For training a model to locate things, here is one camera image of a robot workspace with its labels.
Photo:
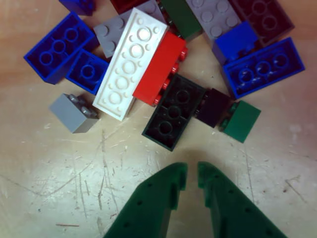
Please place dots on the dark green 2x4 lego brick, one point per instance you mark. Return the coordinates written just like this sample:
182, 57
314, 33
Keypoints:
173, 111

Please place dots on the white 2x6 lego brick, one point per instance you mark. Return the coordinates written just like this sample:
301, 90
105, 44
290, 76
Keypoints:
128, 67

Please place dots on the grey 2x4 lego brick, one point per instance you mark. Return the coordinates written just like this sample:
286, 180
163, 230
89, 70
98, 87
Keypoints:
109, 37
210, 15

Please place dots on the grey 2x2 lego brick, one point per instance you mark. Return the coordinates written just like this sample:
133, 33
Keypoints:
70, 114

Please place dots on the blue 2x4 lego brick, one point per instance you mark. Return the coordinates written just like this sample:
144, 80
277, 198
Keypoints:
59, 48
263, 69

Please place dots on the green 2x2 lego brick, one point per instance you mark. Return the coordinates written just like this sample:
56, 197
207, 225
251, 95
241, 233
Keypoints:
241, 122

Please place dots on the red 2x4 lego brick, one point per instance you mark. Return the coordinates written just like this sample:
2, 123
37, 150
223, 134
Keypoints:
158, 69

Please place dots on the black 2x2 lego brick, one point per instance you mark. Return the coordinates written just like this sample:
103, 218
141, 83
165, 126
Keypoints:
213, 107

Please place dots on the dark grey 2x6 lego brick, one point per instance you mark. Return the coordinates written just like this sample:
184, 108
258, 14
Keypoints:
262, 19

